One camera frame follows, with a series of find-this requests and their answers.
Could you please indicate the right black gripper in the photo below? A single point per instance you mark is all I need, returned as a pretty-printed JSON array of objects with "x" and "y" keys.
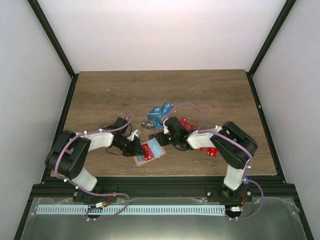
[{"x": 162, "y": 142}]

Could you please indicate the metal sheet front panel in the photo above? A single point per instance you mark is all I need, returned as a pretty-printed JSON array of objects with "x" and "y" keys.
[{"x": 273, "y": 218}]

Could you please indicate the black cards under blue pile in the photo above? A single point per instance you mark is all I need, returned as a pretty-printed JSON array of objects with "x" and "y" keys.
[{"x": 149, "y": 124}]

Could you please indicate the black frame post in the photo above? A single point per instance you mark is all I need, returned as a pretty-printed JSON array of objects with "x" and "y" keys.
[
  {"x": 276, "y": 27},
  {"x": 40, "y": 15}
]

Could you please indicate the left black frame post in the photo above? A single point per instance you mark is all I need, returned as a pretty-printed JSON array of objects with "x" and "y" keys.
[{"x": 40, "y": 15}]

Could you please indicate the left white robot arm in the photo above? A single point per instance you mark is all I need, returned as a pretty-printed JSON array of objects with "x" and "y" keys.
[{"x": 68, "y": 155}]

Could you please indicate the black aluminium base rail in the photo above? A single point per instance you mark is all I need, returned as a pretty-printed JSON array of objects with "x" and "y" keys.
[{"x": 158, "y": 187}]

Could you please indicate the light blue slotted cable duct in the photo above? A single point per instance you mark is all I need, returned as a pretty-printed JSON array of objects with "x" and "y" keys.
[{"x": 202, "y": 210}]

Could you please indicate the right black frame post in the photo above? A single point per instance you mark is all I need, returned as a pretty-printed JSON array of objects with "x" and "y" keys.
[{"x": 276, "y": 27}]

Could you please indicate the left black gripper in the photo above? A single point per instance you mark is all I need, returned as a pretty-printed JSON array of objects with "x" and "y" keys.
[{"x": 134, "y": 151}]

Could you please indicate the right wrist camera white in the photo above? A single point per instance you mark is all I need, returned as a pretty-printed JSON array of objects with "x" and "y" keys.
[{"x": 165, "y": 128}]

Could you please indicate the red card pile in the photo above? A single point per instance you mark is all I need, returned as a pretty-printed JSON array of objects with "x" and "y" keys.
[{"x": 210, "y": 151}]

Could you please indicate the blue card pile top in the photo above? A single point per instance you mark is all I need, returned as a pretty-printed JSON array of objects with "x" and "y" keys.
[{"x": 158, "y": 113}]

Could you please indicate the red VIP card front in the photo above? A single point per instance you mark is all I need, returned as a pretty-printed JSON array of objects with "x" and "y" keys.
[{"x": 148, "y": 155}]

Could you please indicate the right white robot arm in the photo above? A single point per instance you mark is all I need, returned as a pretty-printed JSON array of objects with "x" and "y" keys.
[{"x": 235, "y": 146}]

